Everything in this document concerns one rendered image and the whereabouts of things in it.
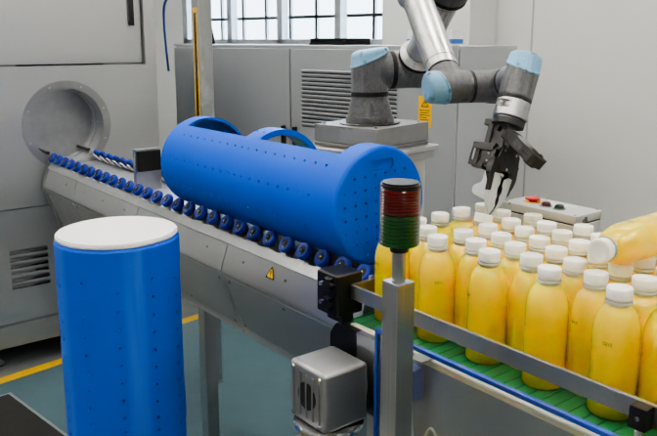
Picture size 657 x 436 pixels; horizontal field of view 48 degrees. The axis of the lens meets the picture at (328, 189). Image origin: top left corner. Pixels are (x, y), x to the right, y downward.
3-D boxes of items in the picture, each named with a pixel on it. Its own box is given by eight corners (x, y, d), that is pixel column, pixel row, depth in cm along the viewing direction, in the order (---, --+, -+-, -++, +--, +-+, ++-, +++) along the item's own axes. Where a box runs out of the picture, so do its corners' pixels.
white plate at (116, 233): (149, 247, 158) (149, 253, 158) (194, 218, 185) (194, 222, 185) (29, 242, 162) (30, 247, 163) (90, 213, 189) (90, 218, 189)
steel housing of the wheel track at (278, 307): (108, 222, 351) (103, 151, 344) (445, 387, 184) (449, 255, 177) (46, 232, 333) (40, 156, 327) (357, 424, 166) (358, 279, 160)
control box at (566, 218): (526, 235, 183) (528, 194, 181) (598, 252, 167) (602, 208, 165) (500, 241, 177) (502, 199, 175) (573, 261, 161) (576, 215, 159)
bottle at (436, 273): (416, 328, 149) (417, 239, 145) (451, 328, 149) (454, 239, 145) (417, 342, 142) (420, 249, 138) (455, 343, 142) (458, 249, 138)
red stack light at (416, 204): (400, 205, 119) (401, 182, 118) (429, 213, 114) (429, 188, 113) (371, 211, 115) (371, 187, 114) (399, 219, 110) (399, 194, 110)
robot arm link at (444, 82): (387, -60, 188) (437, 83, 161) (428, -59, 190) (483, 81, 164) (378, -22, 197) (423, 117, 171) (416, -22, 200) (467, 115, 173)
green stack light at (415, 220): (400, 236, 120) (400, 206, 119) (428, 244, 115) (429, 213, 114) (370, 242, 116) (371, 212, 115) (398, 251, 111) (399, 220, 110)
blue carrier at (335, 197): (240, 194, 252) (235, 110, 245) (424, 250, 184) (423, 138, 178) (163, 210, 235) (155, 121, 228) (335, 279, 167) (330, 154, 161)
